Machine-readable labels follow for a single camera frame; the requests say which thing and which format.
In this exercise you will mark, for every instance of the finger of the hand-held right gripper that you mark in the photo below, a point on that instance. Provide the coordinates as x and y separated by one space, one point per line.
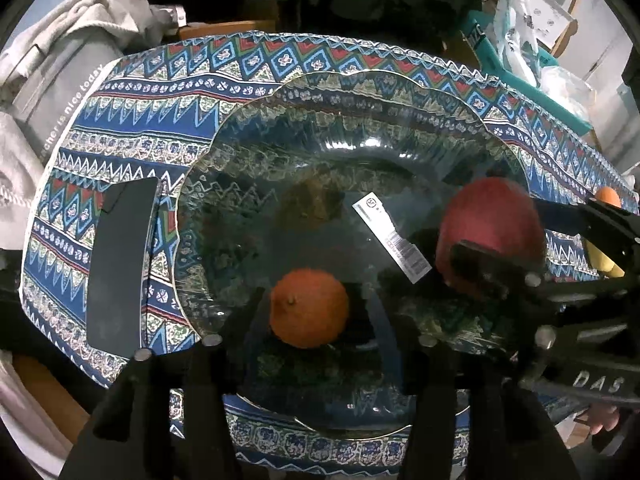
490 265
600 227

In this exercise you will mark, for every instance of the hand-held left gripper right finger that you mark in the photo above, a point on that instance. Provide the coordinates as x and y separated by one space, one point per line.
450 425

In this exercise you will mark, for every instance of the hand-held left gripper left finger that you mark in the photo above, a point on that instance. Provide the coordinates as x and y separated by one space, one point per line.
210 410

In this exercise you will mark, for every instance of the bright orange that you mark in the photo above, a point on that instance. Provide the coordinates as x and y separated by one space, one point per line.
607 196

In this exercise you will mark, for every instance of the yellow lemon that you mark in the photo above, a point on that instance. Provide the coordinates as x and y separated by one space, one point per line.
602 260

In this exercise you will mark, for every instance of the red apple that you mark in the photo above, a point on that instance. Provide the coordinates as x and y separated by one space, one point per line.
485 215

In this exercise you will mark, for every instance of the dark orange tangerine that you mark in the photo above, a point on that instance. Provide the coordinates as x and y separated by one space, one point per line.
310 310

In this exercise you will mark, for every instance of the clear glass bowl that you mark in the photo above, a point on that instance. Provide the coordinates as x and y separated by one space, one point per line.
300 160

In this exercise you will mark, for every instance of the person's right hand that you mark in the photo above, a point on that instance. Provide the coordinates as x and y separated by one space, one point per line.
602 417

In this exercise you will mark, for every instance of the clear plastic bag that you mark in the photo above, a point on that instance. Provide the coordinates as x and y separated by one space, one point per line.
567 90

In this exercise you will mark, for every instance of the black flat rectangular device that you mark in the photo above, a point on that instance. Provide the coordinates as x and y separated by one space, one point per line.
120 260

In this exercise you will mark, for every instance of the white cloth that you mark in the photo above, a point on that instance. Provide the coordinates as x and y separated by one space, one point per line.
20 410

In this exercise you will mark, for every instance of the teal plastic bin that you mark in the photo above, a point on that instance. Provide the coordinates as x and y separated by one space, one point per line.
492 55

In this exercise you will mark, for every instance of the white printed plastic bag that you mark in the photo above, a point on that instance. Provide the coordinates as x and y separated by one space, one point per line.
515 25

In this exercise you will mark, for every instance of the blue patterned tablecloth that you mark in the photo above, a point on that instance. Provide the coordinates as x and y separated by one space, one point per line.
150 90

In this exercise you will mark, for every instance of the grey bag with white print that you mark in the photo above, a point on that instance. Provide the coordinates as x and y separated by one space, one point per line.
65 85

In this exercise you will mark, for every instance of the light grey hoodie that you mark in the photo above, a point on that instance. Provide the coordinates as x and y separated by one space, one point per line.
75 15

